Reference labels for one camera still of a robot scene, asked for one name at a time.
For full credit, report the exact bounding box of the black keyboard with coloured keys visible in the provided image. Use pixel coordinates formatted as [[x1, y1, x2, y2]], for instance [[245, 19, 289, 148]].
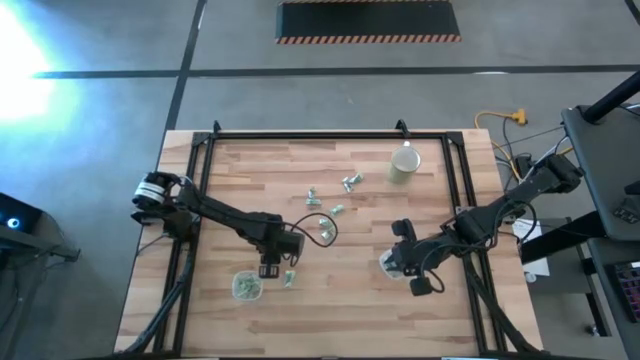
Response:
[[605, 259, 640, 324]]

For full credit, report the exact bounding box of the white paper sheet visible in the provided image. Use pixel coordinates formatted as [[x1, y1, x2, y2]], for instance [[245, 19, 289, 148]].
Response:
[[510, 218, 551, 279]]

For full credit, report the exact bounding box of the grey operator desk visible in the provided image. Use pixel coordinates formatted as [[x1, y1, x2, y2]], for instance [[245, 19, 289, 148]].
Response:
[[560, 103, 640, 242]]

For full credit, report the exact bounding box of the clear plastic bin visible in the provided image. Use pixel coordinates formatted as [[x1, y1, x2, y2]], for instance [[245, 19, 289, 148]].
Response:
[[231, 269, 264, 302], [377, 248, 401, 280]]

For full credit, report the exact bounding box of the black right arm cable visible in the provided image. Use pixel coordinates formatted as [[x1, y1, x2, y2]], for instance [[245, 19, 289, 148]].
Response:
[[419, 199, 539, 296]]

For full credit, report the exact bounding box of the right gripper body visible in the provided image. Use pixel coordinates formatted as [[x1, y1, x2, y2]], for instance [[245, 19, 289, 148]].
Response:
[[391, 218, 444, 297]]

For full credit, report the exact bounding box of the black hazard-striped floor mat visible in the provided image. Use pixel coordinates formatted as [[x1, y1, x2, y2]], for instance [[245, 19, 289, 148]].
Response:
[[274, 0, 462, 45]]

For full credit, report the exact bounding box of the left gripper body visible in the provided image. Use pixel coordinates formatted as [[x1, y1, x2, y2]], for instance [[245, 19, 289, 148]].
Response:
[[254, 222, 307, 266]]

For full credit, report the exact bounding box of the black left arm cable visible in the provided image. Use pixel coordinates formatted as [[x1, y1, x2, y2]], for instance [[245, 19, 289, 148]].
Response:
[[287, 212, 340, 266]]

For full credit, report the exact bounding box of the black device with blue light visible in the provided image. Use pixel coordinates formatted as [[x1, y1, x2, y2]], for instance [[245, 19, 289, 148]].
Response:
[[0, 192, 44, 236]]

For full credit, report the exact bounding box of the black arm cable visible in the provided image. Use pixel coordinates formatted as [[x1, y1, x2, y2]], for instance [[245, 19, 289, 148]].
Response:
[[287, 212, 340, 266], [419, 199, 539, 296]]

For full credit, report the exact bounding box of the black round pole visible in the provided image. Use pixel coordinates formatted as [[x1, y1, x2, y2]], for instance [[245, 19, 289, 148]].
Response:
[[582, 69, 640, 125]]

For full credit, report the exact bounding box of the yellow extension cord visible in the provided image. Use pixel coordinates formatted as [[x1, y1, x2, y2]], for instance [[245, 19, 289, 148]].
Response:
[[473, 108, 575, 182]]

